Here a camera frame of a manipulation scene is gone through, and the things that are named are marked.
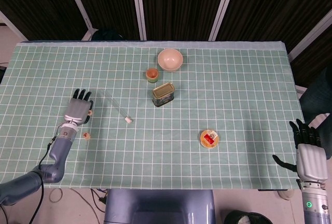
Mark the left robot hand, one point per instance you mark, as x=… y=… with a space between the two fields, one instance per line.
x=76 y=111

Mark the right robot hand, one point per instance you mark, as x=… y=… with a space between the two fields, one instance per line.
x=312 y=161

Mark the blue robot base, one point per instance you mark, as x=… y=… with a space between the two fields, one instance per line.
x=158 y=206

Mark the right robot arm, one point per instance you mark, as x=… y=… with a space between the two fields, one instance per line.
x=317 y=207

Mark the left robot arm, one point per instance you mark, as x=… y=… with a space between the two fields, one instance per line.
x=58 y=154

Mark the white shoe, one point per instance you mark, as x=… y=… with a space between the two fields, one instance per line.
x=285 y=194

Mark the glass test tube white cap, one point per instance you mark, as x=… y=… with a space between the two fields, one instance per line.
x=129 y=119

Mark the bystander in dark clothes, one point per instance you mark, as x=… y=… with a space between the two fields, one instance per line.
x=319 y=99

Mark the dark bag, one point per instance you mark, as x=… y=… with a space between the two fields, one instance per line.
x=107 y=34

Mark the black box device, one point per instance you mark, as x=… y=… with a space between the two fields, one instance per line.
x=2 y=75

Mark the small orange green cup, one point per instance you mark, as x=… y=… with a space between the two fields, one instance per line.
x=152 y=75

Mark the dark luncheon meat tin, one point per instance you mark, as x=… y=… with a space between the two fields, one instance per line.
x=163 y=93

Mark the round tin red label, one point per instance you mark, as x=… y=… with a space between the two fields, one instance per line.
x=209 y=139

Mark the beige bowl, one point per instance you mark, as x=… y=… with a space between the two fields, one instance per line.
x=170 y=60

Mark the green checkered tablecloth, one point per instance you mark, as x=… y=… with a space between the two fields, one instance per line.
x=181 y=156

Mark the white partition frame post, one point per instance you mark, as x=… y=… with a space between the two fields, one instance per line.
x=138 y=6
x=311 y=36
x=77 y=1
x=223 y=6
x=10 y=23

